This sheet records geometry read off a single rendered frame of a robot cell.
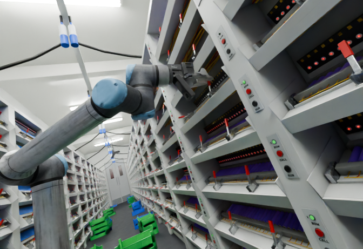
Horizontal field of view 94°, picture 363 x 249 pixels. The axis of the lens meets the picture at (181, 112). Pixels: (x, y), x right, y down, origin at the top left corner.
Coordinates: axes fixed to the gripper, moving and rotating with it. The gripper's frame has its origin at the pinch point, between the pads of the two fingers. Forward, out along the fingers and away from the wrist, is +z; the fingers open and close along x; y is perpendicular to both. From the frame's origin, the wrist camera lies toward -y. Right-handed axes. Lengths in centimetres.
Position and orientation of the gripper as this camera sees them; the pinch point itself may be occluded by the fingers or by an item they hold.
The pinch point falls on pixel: (210, 81)
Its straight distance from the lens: 79.5
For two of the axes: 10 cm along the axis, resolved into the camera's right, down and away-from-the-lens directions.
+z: 9.4, -0.6, 3.4
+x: -3.0, 3.9, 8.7
